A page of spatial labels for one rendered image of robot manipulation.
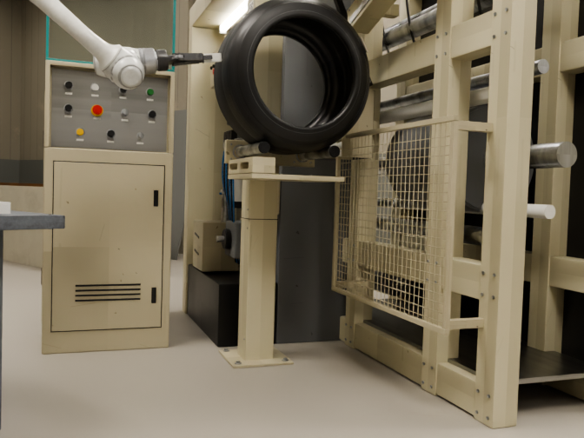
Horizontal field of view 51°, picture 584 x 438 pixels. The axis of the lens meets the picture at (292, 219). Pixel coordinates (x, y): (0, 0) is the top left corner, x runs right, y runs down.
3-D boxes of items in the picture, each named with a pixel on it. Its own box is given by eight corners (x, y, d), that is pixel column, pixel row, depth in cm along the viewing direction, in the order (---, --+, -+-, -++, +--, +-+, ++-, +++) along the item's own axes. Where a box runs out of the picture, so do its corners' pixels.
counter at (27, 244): (96, 279, 488) (98, 185, 485) (-24, 254, 628) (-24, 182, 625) (167, 272, 541) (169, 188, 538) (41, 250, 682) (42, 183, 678)
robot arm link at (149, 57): (136, 50, 220) (153, 49, 222) (139, 76, 221) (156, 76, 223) (139, 45, 212) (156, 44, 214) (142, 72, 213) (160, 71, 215)
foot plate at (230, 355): (218, 352, 281) (218, 347, 281) (274, 348, 290) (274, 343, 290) (233, 368, 256) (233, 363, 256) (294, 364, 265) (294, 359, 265)
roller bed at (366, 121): (323, 158, 286) (326, 93, 285) (353, 160, 291) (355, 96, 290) (341, 156, 268) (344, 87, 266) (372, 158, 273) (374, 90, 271)
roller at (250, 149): (232, 152, 256) (239, 144, 257) (239, 159, 257) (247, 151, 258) (255, 147, 223) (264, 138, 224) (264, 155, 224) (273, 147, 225)
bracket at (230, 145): (223, 163, 257) (224, 139, 257) (312, 167, 271) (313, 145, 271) (225, 162, 254) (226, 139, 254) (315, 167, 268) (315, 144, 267)
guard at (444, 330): (331, 289, 280) (336, 136, 277) (335, 289, 281) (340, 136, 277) (444, 335, 196) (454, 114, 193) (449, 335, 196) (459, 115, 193)
